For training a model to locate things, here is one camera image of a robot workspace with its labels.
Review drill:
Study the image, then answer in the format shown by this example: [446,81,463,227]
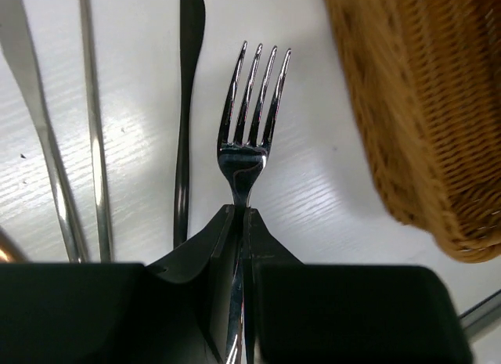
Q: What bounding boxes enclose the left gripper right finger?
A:
[243,208,305,363]

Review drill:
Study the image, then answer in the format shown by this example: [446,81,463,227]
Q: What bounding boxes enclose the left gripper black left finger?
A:
[147,205,235,363]

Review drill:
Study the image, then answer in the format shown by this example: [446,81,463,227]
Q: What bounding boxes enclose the silver fork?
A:
[217,41,292,363]

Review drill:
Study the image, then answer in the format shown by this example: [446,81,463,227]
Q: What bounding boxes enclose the copper brown knife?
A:
[0,228,28,263]

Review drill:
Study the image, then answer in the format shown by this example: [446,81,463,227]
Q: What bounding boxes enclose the long silver chopstick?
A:
[79,0,114,262]

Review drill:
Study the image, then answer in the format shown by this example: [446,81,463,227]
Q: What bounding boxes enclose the black knife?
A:
[173,0,206,247]

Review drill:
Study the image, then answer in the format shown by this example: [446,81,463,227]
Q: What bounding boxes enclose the brown wicker divided tray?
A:
[324,0,500,263]

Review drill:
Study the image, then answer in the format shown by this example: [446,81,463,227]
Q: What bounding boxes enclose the silver knife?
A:
[1,0,89,263]

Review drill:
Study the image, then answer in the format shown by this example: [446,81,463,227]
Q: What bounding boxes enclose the aluminium rail right side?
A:
[460,290,501,341]

